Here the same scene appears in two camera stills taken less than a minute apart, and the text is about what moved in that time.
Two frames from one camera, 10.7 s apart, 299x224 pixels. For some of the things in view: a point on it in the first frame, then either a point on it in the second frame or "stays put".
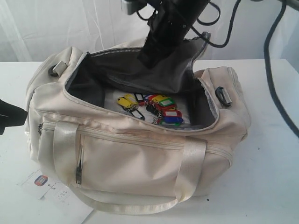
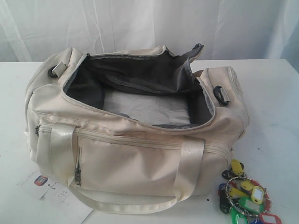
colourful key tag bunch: (162, 109) -> (248, 200)
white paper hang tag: (42, 185) stays put
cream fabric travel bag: (122, 138) stays put
